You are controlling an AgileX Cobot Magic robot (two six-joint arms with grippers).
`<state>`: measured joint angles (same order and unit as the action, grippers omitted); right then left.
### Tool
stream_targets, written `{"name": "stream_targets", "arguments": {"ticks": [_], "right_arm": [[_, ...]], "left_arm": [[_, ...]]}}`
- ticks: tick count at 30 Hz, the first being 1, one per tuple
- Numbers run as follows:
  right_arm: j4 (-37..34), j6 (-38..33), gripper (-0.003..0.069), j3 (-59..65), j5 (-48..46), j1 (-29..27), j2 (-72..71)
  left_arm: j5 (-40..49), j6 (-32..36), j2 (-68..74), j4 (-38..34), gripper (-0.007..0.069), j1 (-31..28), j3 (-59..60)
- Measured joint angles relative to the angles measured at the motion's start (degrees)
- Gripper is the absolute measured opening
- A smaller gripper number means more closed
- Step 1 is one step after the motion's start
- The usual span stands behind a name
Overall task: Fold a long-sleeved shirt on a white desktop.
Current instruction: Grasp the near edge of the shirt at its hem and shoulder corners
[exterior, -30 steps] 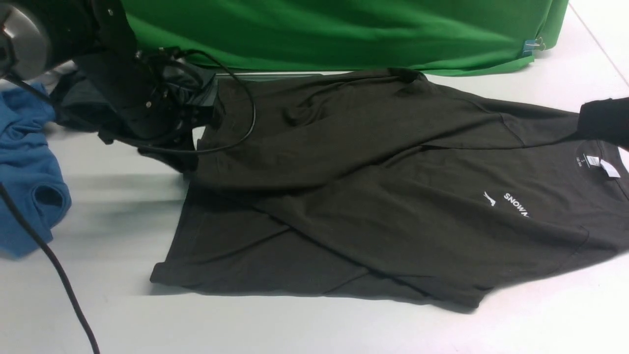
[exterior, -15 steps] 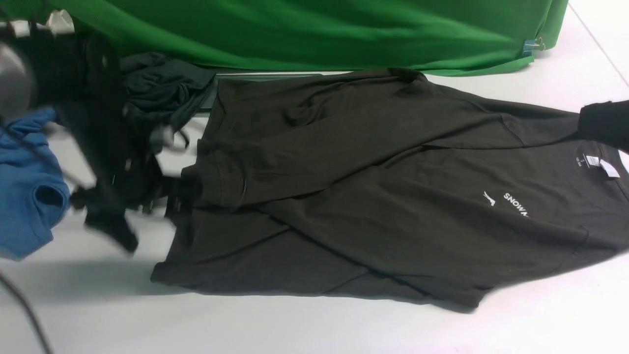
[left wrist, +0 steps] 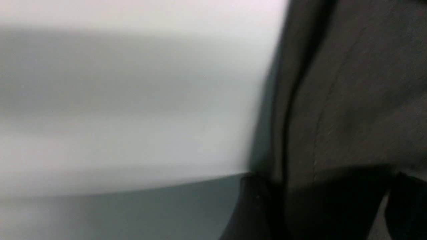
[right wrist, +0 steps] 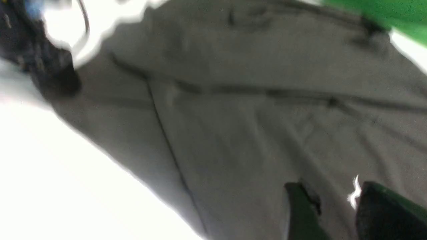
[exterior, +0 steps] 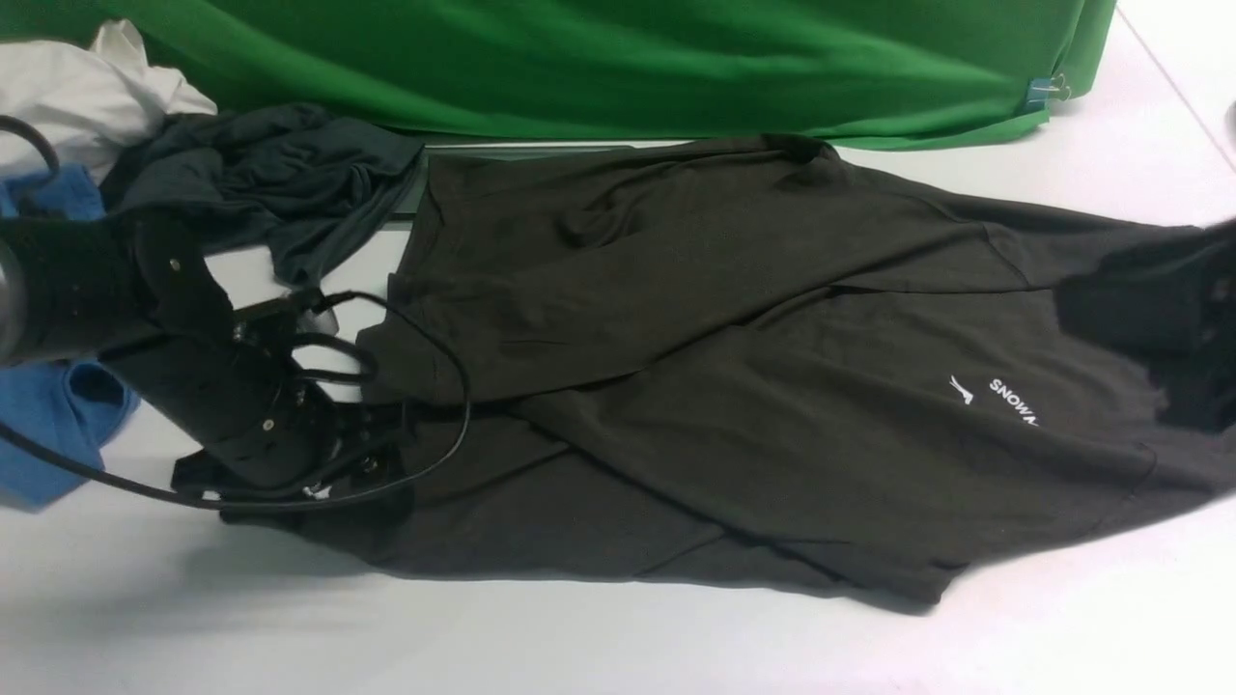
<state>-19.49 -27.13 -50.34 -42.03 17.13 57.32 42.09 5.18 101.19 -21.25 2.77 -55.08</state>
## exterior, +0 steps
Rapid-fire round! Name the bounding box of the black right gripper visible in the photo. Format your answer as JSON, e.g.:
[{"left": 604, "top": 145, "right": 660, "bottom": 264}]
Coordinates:
[{"left": 1054, "top": 220, "right": 1235, "bottom": 432}]

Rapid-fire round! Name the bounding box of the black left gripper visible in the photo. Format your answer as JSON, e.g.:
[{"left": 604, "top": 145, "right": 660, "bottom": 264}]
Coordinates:
[{"left": 172, "top": 291, "right": 407, "bottom": 502}]

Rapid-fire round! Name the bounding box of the dark gray long-sleeve shirt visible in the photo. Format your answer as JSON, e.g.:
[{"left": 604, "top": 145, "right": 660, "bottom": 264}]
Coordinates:
[{"left": 260, "top": 136, "right": 1234, "bottom": 603}]

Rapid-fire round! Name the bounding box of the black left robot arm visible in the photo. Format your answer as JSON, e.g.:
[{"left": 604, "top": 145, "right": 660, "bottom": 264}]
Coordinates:
[{"left": 2, "top": 211, "right": 413, "bottom": 514}]

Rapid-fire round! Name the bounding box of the blue crumpled shirt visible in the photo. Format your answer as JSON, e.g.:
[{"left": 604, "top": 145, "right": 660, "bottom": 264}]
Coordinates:
[{"left": 1, "top": 163, "right": 140, "bottom": 512}]

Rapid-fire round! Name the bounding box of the dark teal crumpled shirt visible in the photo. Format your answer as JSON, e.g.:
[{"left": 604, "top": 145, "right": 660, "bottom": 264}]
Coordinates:
[{"left": 100, "top": 104, "right": 425, "bottom": 287}]

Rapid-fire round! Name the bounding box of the white crumpled shirt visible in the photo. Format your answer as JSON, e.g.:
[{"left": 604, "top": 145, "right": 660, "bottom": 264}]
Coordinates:
[{"left": 1, "top": 19, "right": 218, "bottom": 183}]

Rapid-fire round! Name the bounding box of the blue binder clip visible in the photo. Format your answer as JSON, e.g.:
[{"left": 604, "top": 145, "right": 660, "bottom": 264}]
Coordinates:
[{"left": 1023, "top": 73, "right": 1072, "bottom": 113}]

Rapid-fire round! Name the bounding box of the green backdrop cloth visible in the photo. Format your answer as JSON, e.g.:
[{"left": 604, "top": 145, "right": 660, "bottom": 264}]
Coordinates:
[{"left": 2, "top": 1, "right": 1116, "bottom": 153}]

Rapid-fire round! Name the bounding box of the black left camera cable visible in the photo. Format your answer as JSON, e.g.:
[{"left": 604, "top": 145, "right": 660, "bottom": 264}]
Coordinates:
[{"left": 0, "top": 116, "right": 473, "bottom": 513}]

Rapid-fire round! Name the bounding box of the metal table cable hatch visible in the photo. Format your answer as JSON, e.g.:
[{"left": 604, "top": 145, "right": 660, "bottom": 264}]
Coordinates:
[{"left": 388, "top": 143, "right": 634, "bottom": 223}]

